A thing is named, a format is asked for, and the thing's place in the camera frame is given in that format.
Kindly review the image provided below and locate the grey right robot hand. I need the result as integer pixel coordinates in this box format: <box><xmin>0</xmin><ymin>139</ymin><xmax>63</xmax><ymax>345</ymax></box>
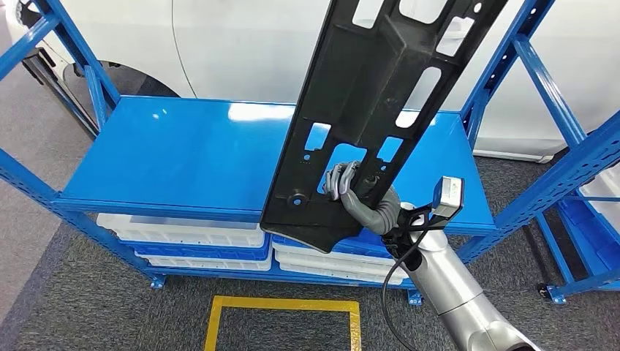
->
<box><xmin>323</xmin><ymin>161</ymin><xmax>379</xmax><ymax>233</ymax></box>

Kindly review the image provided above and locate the blue metal shelf rack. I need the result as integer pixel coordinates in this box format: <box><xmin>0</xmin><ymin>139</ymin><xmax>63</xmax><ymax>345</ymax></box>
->
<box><xmin>0</xmin><ymin>0</ymin><xmax>620</xmax><ymax>307</ymax></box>
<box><xmin>534</xmin><ymin>159</ymin><xmax>620</xmax><ymax>305</ymax></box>

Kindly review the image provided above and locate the white car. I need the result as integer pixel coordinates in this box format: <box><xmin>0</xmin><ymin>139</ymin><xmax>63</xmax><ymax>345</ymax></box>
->
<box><xmin>4</xmin><ymin>0</ymin><xmax>620</xmax><ymax>165</ymax></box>

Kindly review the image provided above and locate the black camera cable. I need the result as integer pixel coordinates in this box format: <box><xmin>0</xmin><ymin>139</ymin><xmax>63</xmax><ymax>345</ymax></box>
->
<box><xmin>381</xmin><ymin>226</ymin><xmax>433</xmax><ymax>351</ymax></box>

